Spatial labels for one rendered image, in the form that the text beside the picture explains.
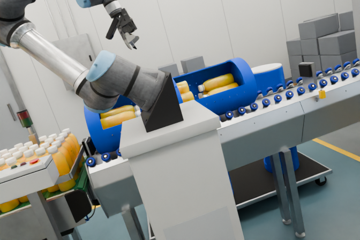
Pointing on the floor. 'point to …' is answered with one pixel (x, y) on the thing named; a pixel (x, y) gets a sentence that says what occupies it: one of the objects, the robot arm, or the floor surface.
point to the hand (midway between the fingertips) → (133, 50)
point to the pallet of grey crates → (323, 43)
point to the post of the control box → (44, 216)
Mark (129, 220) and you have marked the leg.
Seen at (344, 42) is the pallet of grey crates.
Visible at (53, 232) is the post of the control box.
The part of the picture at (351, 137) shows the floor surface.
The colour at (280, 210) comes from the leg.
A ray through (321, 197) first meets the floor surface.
